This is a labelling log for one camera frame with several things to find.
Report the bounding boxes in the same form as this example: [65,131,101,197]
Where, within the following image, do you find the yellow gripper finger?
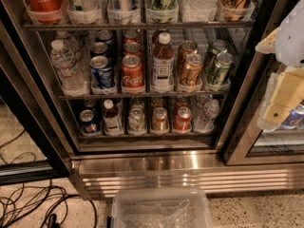
[255,28,279,54]
[257,67,304,131]

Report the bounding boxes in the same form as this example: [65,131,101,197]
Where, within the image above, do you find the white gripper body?
[268,67,304,112]

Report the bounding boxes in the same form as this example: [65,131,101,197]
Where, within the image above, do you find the orange can shelf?
[152,107,169,133]
[217,0,255,22]
[180,54,203,86]
[177,40,198,76]

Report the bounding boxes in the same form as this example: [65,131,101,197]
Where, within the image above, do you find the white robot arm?
[256,0,304,131]

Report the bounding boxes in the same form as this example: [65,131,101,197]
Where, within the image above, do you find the blue can right compartment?
[281,104,304,129]

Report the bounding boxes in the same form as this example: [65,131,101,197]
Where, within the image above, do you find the rear green can middle shelf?
[203,40,228,74]

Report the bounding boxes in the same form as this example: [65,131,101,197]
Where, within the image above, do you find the orange can top shelf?
[217,0,255,22]

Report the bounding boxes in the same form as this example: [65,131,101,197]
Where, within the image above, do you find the front green can middle shelf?
[207,52,234,86]

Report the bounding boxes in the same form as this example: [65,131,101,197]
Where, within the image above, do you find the red can bottom shelf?
[173,106,192,131]

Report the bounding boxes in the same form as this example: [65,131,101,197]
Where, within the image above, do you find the iced tea bottle middle shelf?
[151,32,174,92]

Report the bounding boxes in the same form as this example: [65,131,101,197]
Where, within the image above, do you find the orange can bottom shelf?
[152,107,169,133]

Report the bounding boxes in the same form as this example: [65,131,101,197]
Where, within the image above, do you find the rear red cola can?
[123,29,140,43]

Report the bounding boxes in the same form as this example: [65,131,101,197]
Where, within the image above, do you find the front red cola can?
[122,55,143,88]

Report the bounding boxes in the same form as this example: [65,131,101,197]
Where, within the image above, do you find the stainless steel fridge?
[0,0,304,200]

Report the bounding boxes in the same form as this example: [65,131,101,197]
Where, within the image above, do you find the blue silver can top shelf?
[107,0,137,25]

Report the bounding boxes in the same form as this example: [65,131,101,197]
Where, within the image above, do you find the green white can bottom shelf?
[128,108,145,133]

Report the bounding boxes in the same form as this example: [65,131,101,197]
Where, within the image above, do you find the rear blue pepsi can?
[96,29,114,46]

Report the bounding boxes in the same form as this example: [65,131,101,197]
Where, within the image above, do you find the front blue pepsi can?
[90,56,115,89]

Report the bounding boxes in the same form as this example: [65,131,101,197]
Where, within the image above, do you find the tea bottle bottom shelf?
[103,99,124,136]

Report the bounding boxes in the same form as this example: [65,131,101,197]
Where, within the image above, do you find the white green can top shelf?
[67,0,102,24]

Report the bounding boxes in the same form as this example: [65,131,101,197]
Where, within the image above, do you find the blue pepsi can bottom shelf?
[79,109,100,135]

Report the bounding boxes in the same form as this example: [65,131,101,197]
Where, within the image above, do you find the rear water bottle middle shelf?
[56,30,82,58]

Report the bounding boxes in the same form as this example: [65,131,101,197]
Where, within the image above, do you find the front water bottle middle shelf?
[50,40,87,97]

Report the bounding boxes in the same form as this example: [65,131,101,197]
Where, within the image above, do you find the clear plastic bin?
[107,187,213,228]

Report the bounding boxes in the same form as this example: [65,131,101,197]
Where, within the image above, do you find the black floor cables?
[0,128,98,228]

